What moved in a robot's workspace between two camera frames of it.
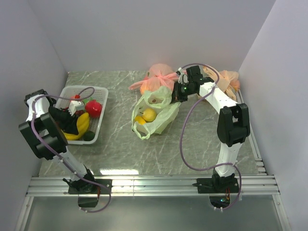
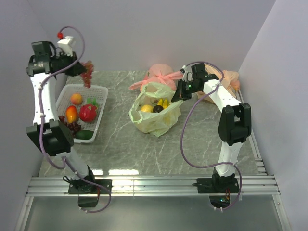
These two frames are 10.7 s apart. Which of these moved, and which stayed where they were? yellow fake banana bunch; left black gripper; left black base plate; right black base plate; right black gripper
Moved: left black gripper; yellow fake banana bunch
Stayed: left black base plate; right black base plate; right black gripper
